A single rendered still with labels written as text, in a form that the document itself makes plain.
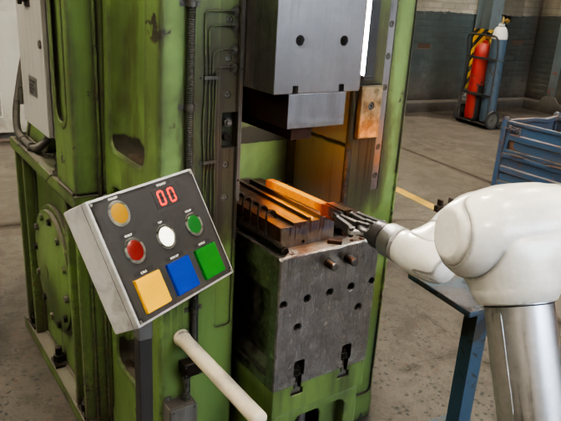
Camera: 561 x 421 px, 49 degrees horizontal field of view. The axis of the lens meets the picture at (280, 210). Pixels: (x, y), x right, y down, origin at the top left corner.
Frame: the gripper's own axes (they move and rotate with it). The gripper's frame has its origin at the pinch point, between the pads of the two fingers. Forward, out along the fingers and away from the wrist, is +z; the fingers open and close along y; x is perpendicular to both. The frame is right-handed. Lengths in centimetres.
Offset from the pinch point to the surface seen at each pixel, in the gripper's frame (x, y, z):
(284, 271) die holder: -16.8, -14.7, 3.3
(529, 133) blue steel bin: -43, 351, 175
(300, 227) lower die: -7.0, -5.7, 9.5
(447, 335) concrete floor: -104, 127, 51
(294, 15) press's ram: 53, -13, 10
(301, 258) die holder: -13.8, -8.8, 3.4
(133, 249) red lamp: 5, -65, -11
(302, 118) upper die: 25.6, -7.6, 9.9
